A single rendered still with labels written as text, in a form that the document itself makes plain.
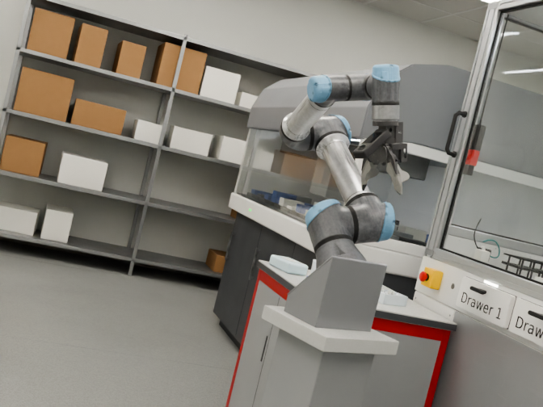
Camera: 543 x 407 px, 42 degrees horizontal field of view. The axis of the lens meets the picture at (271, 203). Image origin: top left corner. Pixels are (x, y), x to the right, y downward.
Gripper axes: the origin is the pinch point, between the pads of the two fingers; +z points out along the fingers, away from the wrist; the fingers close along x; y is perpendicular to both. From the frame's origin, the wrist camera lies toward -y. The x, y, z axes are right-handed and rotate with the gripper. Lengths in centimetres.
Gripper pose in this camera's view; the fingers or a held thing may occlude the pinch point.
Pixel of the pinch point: (379, 193)
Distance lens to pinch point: 201.1
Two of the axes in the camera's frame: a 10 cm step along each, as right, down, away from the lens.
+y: 8.2, -0.8, 5.7
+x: -5.8, -1.0, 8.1
